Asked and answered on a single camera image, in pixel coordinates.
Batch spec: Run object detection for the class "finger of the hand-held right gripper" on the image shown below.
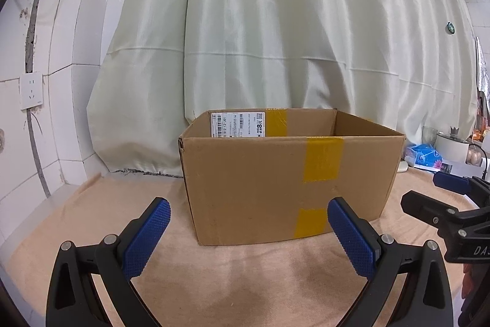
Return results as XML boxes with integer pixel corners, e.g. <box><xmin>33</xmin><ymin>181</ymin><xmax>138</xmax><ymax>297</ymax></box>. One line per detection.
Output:
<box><xmin>432</xmin><ymin>182</ymin><xmax>490</xmax><ymax>213</ymax></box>
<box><xmin>401</xmin><ymin>190</ymin><xmax>479</xmax><ymax>239</ymax></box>

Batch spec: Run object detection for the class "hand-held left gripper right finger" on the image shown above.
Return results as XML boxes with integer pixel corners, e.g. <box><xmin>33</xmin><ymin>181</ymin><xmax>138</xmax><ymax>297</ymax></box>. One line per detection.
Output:
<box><xmin>326</xmin><ymin>197</ymin><xmax>454</xmax><ymax>327</ymax></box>

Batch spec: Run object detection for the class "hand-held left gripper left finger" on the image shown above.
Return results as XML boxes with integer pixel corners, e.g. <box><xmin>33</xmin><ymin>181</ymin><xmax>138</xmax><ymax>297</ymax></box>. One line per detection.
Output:
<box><xmin>45</xmin><ymin>197</ymin><xmax>172</xmax><ymax>327</ymax></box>

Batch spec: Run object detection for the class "cardboard box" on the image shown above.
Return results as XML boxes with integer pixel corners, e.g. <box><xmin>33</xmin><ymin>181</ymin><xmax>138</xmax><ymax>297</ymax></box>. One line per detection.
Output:
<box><xmin>178</xmin><ymin>108</ymin><xmax>406</xmax><ymax>246</ymax></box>

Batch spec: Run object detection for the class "white pot with lid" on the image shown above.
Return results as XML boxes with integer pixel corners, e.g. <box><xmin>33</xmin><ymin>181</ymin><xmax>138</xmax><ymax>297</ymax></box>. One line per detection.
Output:
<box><xmin>436</xmin><ymin>126</ymin><xmax>473</xmax><ymax>174</ymax></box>

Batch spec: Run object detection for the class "blue tissue package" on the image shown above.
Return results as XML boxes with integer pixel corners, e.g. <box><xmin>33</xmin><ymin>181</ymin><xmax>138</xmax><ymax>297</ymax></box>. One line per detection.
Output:
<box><xmin>404</xmin><ymin>143</ymin><xmax>444</xmax><ymax>176</ymax></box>

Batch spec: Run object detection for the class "clear glass cup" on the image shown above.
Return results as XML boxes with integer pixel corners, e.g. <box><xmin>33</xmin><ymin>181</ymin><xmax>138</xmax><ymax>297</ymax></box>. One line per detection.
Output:
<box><xmin>421</xmin><ymin>126</ymin><xmax>439</xmax><ymax>149</ymax></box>

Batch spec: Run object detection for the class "silver foil sheet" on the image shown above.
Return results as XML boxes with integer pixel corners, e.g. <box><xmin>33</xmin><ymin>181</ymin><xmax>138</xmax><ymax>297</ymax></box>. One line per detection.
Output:
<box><xmin>475</xmin><ymin>37</ymin><xmax>490</xmax><ymax>128</ymax></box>

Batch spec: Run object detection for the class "pale green curtain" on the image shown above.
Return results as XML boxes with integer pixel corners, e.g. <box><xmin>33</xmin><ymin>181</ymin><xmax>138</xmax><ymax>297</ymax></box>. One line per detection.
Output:
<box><xmin>87</xmin><ymin>0</ymin><xmax>481</xmax><ymax>190</ymax></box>

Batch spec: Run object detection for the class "black cable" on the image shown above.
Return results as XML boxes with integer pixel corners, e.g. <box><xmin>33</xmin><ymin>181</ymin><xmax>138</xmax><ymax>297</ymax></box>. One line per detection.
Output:
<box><xmin>468</xmin><ymin>143</ymin><xmax>490</xmax><ymax>192</ymax></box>

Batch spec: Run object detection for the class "white wall socket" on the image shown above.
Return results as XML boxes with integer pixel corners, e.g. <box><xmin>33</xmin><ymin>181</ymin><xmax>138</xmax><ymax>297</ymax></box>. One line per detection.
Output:
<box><xmin>19</xmin><ymin>71</ymin><xmax>43</xmax><ymax>110</ymax></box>

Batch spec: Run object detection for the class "grey wall conduit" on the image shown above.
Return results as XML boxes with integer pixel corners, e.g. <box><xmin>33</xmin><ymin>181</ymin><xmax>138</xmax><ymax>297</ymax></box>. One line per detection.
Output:
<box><xmin>23</xmin><ymin>0</ymin><xmax>62</xmax><ymax>197</ymax></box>

